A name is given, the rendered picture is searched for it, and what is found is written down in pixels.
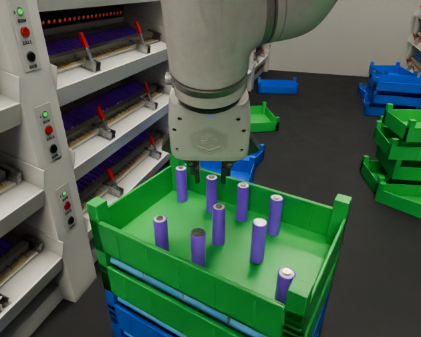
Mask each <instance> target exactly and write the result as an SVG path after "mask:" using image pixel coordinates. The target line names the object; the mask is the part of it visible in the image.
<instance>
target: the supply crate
mask: <svg viewBox="0 0 421 337"><path fill-rule="evenodd" d="M169 157H170V166H168V167H166V168H165V169H164V170H162V171H160V172H159V173H157V174H156V175H154V176H153V177H151V178H150V179H148V180H147V181H145V182H144V183H142V184H141V185H139V186H137V187H136V188H135V189H133V190H131V191H130V192H129V193H127V194H125V195H124V196H122V197H120V198H119V199H118V200H116V201H114V202H113V203H112V204H110V205H108V204H107V200H105V199H102V198H100V197H95V198H93V199H92V200H90V201H88V202H87V203H86V205H87V209H88V215H89V218H90V225H91V228H92V235H93V238H94V244H95V248H96V249H97V250H99V251H101V252H103V253H105V254H107V255H109V256H111V257H113V258H115V259H117V260H118V261H121V262H122V263H125V264H126V265H129V266H130V267H133V268H134V269H137V270H138V271H141V272H142V273H144V274H146V275H148V276H150V277H152V278H154V279H156V280H158V281H160V282H162V283H164V284H166V285H167V286H169V287H171V288H173V289H175V290H177V291H179V292H181V293H183V294H185V295H187V296H189V297H191V298H193V299H194V300H196V301H198V302H200V303H202V304H204V305H206V306H208V307H210V308H212V309H214V310H216V311H218V312H220V313H222V314H224V315H226V316H228V317H230V318H232V319H234V320H236V321H238V322H240V323H242V324H244V325H246V326H247V327H249V328H251V329H253V330H255V331H257V332H259V333H261V334H263V335H265V336H267V337H303V336H304V334H305V331H306V329H307V327H308V324H309V321H310V319H311V317H312V315H313V312H314V309H315V307H316V305H317V302H318V300H319V297H320V295H321V292H322V290H323V287H324V285H325V283H326V280H327V277H328V275H329V273H330V270H331V268H332V265H333V263H334V261H335V258H336V255H337V253H338V251H339V248H340V246H341V243H342V240H343V235H344V231H345V226H346V223H347V218H348V215H349V209H350V206H351V203H352V197H349V196H346V195H341V194H337V196H336V198H335V200H334V203H333V206H332V207H330V206H328V205H324V204H321V203H317V202H315V201H310V200H308V199H304V198H301V197H297V196H294V195H290V194H287V193H283V192H281V191H276V190H274V189H270V188H267V187H263V186H261V185H256V184H253V183H250V182H247V181H243V180H240V179H236V178H233V177H226V184H222V183H221V174H220V173H216V172H213V171H209V170H206V169H203V168H200V182H199V183H198V184H195V179H194V176H191V175H190V167H188V166H187V165H186V164H185V162H184V161H183V160H180V159H178V158H175V157H174V156H173V155H172V154H170V153H169ZM177 166H185V167H186V177H187V195H188V200H187V201H186V202H183V203H180V202H178V201H177V194H176V170H175V168H176V167H177ZM207 175H216V176H217V203H222V204H224V205H225V207H226V208H225V243H224V244H223V245H222V246H216V245H214V244H213V243H212V232H213V213H209V212H208V211H206V176H207ZM239 183H248V184H249V203H248V213H247V220H246V221H244V222H240V221H237V220H236V208H237V185H238V184H239ZM271 195H281V196H282V197H283V206H282V212H281V222H280V228H279V234H278V235H277V236H271V235H269V234H268V233H267V232H266V239H265V252H264V260H263V262H262V263H260V264H256V263H253V262H252V261H251V260H250V255H251V238H252V228H253V220H254V219H257V218H262V219H264V220H266V222H267V224H268V217H269V204H270V197H271ZM157 215H165V216H166V217H167V225H168V242H169V251H170V252H169V251H166V250H164V249H162V248H160V247H157V246H155V238H154V226H153V218H154V217H155V216H157ZM196 228H201V229H204V230H205V241H206V268H204V267H201V266H199V265H197V264H195V263H193V262H191V242H190V232H191V231H192V230H193V229H196ZM281 267H290V268H291V269H293V270H294V271H295V278H293V280H292V282H291V284H290V286H289V288H288V289H287V296H286V301H285V304H282V303H281V302H278V301H277V300H275V290H276V285H277V274H278V270H279V268H281Z"/></svg>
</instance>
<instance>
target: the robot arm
mask: <svg viewBox="0 0 421 337"><path fill-rule="evenodd" d="M336 2H337V0H160V3H161V8H162V18H163V24H164V33H165V39H166V48H167V54H168V64H169V71H170V72H166V75H165V81H166V85H172V89H171V92H170V97H169V103H168V125H169V133H168V134H167V136H166V137H165V139H164V140H163V141H162V150H163V151H164V152H168V153H170V154H172V155H173V156H174V157H175V158H178V159H180V160H183V161H184V162H187V164H186V165H187V166H188V167H190V175H191V176H194V179H195V184H198V183H199V182H200V161H221V183H222V184H226V177H230V176H231V168H232V167H233V164H234V163H235V162H237V161H239V160H242V159H244V158H245V157H247V156H248V155H250V154H254V153H256V152H258V151H259V143H258V142H257V141H256V139H255V137H254V136H253V135H252V134H251V132H250V123H251V110H250V101H249V95H248V91H247V76H248V68H249V56H250V54H251V52H252V51H253V50H254V49H255V48H256V47H258V46H260V45H263V44H266V43H273V42H276V41H283V40H286V39H292V38H295V37H299V36H301V35H304V34H306V33H308V32H310V31H312V30H313V29H315V28H316V27H317V26H318V25H319V24H320V23H321V22H322V21H323V20H324V19H325V18H326V16H327V15H328V13H329V12H330V11H331V10H332V8H333V6H334V5H335V4H336Z"/></svg>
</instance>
